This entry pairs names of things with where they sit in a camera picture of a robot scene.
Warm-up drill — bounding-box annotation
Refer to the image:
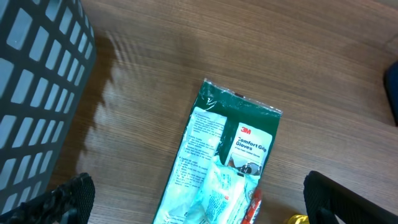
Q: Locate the dark grey mesh basket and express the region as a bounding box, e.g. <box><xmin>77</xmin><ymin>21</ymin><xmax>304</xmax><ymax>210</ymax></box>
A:
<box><xmin>0</xmin><ymin>0</ymin><xmax>96</xmax><ymax>213</ymax></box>

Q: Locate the small yellow bottle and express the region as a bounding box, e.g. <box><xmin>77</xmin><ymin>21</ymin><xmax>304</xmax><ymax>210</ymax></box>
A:
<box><xmin>286</xmin><ymin>215</ymin><xmax>309</xmax><ymax>224</ymax></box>

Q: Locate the blue object at edge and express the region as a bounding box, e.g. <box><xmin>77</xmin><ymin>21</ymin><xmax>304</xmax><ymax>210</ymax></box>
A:
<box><xmin>383</xmin><ymin>62</ymin><xmax>398</xmax><ymax>126</ymax></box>

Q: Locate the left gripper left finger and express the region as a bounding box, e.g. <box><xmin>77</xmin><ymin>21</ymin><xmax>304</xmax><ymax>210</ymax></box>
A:
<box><xmin>1</xmin><ymin>172</ymin><xmax>95</xmax><ymax>224</ymax></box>

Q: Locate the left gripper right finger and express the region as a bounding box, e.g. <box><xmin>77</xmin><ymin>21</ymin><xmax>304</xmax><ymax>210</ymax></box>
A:
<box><xmin>303</xmin><ymin>170</ymin><xmax>397</xmax><ymax>224</ymax></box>

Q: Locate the red white tube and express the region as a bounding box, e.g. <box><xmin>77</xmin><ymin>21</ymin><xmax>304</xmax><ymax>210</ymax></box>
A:
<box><xmin>241</xmin><ymin>187</ymin><xmax>262</xmax><ymax>224</ymax></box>

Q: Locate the green package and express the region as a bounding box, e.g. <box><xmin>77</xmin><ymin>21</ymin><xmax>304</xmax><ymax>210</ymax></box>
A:
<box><xmin>153</xmin><ymin>80</ymin><xmax>283</xmax><ymax>223</ymax></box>

